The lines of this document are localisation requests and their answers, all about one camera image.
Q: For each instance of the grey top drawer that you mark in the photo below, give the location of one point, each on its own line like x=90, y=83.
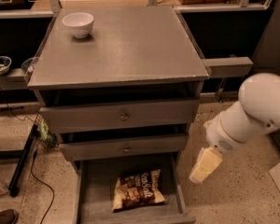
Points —
x=98, y=117

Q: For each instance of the brown shoe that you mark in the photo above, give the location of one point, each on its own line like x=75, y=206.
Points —
x=9, y=216

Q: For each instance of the green wire basket item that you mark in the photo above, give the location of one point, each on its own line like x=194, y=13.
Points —
x=47, y=138

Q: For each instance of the crumpled floor wrapper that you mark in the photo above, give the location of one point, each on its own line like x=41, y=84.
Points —
x=0, y=188

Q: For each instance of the clear glass jar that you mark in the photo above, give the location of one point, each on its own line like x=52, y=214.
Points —
x=29, y=64

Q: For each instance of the grey middle drawer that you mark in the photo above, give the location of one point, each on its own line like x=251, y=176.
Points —
x=124, y=147

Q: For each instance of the blue patterned bowl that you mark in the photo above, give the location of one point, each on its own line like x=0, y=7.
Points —
x=5, y=63

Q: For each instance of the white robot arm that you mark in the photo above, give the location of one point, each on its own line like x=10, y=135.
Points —
x=257, y=111

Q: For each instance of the dark cabinet on right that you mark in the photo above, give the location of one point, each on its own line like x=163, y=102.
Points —
x=266, y=57

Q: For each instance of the grey drawer cabinet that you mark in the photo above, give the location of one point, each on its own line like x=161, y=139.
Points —
x=132, y=54

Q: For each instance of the white ceramic bowl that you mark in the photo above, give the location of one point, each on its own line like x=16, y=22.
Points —
x=78, y=24

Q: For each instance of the grey open bottom drawer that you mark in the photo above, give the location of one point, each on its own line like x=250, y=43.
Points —
x=97, y=181

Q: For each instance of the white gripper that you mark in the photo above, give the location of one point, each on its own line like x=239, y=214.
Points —
x=216, y=135

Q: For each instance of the grey side shelf block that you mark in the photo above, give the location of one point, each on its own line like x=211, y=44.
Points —
x=228, y=67

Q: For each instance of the black metal stand leg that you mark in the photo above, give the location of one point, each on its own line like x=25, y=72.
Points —
x=13, y=185

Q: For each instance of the brown chip bag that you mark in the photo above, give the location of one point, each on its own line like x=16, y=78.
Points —
x=136, y=190

